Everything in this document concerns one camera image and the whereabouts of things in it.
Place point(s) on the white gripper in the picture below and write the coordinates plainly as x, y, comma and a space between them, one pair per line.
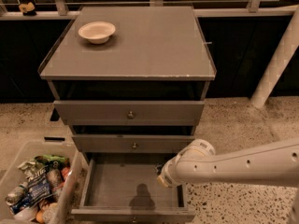
167, 175

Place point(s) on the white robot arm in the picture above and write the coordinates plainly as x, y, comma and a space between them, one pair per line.
274, 164

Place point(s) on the grey bottom drawer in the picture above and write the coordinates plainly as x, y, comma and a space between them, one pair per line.
122, 188

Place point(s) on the grey drawer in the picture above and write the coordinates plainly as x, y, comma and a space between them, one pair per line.
122, 143
122, 188
169, 113

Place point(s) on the grey middle drawer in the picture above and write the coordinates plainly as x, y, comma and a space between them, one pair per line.
122, 143

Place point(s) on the grey drawer cabinet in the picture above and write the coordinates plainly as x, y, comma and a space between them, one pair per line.
155, 54

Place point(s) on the grey top drawer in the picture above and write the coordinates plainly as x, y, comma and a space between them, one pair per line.
169, 113

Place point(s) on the silver can in bin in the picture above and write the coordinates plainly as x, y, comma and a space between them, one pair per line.
17, 193

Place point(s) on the green snack bag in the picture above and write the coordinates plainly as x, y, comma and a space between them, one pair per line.
30, 167

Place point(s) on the blue chip bag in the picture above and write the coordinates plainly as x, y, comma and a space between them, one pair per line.
38, 189

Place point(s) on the clear plastic bin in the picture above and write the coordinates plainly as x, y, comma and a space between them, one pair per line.
55, 208

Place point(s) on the white paper bowl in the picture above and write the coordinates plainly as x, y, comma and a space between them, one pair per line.
97, 32

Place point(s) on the white diagonal pole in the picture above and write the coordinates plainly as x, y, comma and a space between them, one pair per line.
287, 46

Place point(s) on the yellow black object on ledge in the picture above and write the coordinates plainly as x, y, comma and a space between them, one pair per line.
27, 9

